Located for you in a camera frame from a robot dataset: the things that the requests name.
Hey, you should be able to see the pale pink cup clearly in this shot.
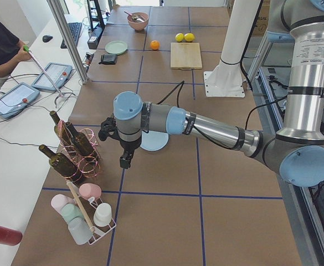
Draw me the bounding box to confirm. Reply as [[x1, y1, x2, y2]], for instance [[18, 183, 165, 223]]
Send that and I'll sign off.
[[50, 194, 76, 214]]

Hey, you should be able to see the yellow lemon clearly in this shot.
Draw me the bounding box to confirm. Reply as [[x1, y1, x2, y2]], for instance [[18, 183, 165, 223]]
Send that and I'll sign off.
[[174, 33, 184, 42], [184, 33, 195, 42]]

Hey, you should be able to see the near blue teach pendant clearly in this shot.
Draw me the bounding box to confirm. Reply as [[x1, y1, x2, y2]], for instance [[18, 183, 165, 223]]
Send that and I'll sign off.
[[0, 83, 40, 119]]

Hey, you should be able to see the aluminium frame post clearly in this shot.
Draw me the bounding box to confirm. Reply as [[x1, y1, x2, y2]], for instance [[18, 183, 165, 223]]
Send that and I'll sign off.
[[47, 0, 88, 84]]

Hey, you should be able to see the dark wine bottle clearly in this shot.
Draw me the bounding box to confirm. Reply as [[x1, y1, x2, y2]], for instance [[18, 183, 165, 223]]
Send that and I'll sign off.
[[65, 121, 96, 157], [49, 111, 71, 146], [39, 144, 85, 185]]

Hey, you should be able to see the far blue teach pendant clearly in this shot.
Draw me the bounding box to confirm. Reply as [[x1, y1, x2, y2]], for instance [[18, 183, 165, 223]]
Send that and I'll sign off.
[[32, 62, 73, 91]]

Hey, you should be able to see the red cylinder bottle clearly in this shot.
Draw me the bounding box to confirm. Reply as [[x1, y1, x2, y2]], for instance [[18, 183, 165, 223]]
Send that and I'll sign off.
[[0, 226, 23, 246]]

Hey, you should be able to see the black keyboard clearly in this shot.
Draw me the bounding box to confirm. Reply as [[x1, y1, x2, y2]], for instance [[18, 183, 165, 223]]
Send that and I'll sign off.
[[67, 22, 82, 46]]

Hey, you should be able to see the light blue plate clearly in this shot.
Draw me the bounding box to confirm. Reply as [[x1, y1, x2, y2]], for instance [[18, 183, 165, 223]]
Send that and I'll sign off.
[[141, 131, 169, 151]]

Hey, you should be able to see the dark wine bottle upper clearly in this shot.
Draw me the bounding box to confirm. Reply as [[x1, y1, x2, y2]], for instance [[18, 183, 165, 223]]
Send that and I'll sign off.
[[49, 111, 71, 146]]

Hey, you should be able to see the folded dark grey cloth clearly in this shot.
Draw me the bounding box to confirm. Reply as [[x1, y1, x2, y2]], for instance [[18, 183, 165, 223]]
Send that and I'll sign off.
[[99, 54, 117, 65]]

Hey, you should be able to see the dark wine bottle middle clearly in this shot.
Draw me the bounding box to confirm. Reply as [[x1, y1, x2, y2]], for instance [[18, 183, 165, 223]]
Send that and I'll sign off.
[[65, 121, 96, 157]]

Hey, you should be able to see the upper yellow lemon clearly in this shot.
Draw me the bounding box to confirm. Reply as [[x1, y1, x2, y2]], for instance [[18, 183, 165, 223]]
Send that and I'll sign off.
[[184, 33, 195, 42]]

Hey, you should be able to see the lower yellow lemon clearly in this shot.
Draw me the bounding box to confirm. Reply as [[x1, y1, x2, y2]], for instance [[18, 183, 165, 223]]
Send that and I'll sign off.
[[174, 33, 184, 42]]

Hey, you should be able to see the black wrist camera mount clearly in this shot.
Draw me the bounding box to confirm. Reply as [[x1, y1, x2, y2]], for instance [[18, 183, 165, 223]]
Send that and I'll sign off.
[[98, 117, 120, 141]]

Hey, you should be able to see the pink bowl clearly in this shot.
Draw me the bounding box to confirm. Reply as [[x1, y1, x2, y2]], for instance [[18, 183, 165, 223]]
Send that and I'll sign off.
[[127, 12, 149, 31]]

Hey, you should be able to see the green handled metal stick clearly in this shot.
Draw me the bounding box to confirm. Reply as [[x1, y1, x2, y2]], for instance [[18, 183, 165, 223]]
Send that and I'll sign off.
[[22, 45, 69, 107]]

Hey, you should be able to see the cardboard box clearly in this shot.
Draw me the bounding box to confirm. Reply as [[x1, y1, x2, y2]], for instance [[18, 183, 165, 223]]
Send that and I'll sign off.
[[227, 0, 271, 37]]

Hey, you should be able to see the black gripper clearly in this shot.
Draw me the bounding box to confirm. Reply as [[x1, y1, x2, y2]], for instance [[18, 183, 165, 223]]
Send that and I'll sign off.
[[120, 137, 141, 169]]

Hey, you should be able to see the black computer mouse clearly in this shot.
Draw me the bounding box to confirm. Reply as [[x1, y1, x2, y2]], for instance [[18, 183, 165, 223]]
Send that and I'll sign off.
[[42, 35, 53, 43]]

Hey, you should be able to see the dark wine bottle lower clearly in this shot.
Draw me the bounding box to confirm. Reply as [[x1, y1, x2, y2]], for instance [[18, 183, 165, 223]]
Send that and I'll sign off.
[[39, 144, 85, 185]]

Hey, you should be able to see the white wire cup rack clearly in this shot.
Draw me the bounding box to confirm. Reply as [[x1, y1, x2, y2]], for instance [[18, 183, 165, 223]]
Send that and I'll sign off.
[[65, 182, 116, 245]]

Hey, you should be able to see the copper wire bottle rack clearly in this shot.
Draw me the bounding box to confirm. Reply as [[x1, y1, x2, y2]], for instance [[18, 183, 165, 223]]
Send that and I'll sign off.
[[60, 128, 101, 180]]

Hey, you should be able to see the wooden rack handle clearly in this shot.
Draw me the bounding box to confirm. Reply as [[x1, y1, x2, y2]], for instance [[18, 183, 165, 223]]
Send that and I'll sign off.
[[66, 182, 95, 232]]

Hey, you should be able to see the orange mandarin fruit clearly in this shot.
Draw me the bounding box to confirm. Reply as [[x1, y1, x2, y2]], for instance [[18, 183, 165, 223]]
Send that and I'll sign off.
[[150, 40, 160, 50]]

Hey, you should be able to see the pink cup on rack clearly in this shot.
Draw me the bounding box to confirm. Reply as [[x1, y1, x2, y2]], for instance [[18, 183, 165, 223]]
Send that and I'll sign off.
[[79, 183, 102, 200]]

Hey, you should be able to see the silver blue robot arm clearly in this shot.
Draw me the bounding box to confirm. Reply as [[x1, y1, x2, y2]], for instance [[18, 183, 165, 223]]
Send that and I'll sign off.
[[114, 1, 324, 187]]

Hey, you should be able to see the bamboo cutting board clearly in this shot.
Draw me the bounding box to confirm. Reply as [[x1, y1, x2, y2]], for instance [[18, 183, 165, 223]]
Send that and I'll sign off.
[[170, 43, 203, 70]]

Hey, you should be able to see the grey blue cup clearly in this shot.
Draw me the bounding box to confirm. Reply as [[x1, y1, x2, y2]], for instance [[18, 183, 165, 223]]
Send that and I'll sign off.
[[68, 217, 93, 245]]

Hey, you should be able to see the mint green cup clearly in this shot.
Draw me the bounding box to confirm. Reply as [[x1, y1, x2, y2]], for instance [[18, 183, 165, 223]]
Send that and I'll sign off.
[[60, 203, 84, 224]]

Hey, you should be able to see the light green plate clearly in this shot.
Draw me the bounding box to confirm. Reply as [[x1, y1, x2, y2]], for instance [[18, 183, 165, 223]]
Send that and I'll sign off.
[[105, 40, 128, 55]]

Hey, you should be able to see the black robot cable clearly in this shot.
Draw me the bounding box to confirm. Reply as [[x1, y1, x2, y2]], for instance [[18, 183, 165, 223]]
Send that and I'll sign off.
[[159, 80, 186, 105]]

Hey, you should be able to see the white cup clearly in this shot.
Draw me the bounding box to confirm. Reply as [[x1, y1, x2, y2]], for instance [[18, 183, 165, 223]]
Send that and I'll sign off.
[[93, 203, 112, 227]]

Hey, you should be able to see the blue teach pendant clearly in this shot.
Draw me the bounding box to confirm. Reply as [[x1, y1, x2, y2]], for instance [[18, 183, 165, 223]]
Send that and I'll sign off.
[[32, 62, 73, 91], [0, 83, 40, 119]]

